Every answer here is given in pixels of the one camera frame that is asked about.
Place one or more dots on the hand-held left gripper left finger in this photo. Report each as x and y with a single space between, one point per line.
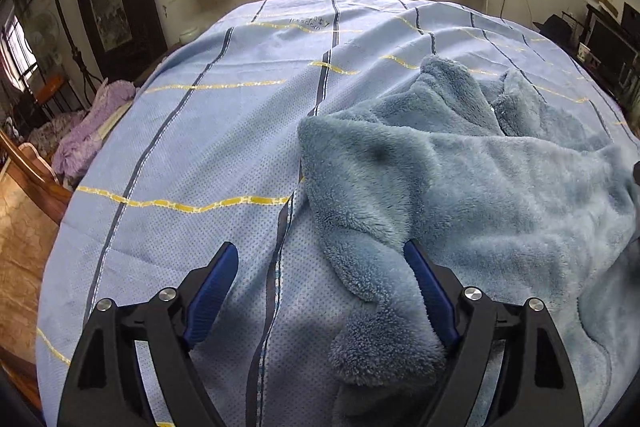
212 297

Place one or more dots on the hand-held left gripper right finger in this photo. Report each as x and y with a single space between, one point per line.
432 292

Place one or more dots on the fluffy blue-grey fleece garment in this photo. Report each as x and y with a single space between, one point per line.
450 187

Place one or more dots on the light blue striped bedsheet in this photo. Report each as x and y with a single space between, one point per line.
200 132

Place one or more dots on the purple cloth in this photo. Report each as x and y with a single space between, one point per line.
90 127

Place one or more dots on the orange stool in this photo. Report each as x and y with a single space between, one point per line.
50 88

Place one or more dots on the black desk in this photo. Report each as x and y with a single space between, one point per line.
627 92

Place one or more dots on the black metal coat stand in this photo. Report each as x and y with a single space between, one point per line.
75 52

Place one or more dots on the black hat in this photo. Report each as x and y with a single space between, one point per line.
557 29

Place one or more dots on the black computer monitor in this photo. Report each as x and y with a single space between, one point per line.
607 44

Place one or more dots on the barred side window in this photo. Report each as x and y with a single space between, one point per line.
17 52

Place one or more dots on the white standing fan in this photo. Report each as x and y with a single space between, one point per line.
42 32

